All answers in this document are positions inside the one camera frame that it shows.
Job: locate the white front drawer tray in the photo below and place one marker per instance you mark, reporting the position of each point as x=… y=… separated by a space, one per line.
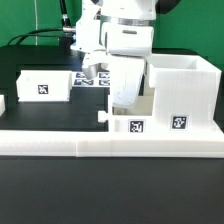
x=129 y=120

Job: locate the white rear drawer tray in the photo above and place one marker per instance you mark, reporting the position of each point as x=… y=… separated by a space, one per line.
x=44 y=85

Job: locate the white drawer cabinet box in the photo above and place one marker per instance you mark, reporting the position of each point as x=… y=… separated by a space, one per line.
x=185 y=93

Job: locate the white L-shaped obstacle rail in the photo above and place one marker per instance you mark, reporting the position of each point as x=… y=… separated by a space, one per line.
x=106 y=144

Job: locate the white block at left edge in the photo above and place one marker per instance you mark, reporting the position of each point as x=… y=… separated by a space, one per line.
x=2 y=104

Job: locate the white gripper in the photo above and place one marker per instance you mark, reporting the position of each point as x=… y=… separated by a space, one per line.
x=125 y=80

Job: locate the white drawer tray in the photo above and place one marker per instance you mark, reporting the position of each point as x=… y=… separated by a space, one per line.
x=44 y=85
x=129 y=120

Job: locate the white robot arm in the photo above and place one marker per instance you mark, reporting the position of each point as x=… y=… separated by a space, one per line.
x=117 y=36

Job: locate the white fiducial marker sheet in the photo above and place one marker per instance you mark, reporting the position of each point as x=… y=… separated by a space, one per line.
x=102 y=80

